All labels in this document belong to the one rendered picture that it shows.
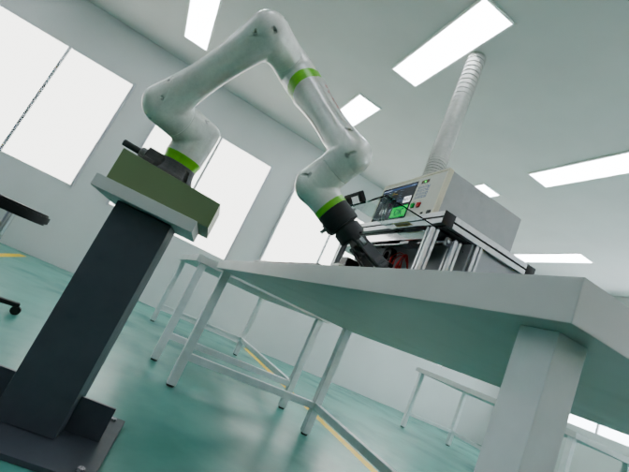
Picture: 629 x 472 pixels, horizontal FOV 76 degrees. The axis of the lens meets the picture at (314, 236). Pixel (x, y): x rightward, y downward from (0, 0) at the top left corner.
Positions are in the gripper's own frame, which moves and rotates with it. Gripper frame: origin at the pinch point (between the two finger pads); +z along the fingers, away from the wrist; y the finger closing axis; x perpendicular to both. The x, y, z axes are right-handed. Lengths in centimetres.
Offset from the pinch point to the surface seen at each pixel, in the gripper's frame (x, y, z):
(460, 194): 50, -31, -10
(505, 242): 58, -41, 15
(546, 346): -6, 61, 10
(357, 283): -11.4, 26.0, -6.7
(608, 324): 0, 65, 11
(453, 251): 30.1, -21.5, 3.9
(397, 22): 197, -193, -166
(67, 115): -112, -389, -393
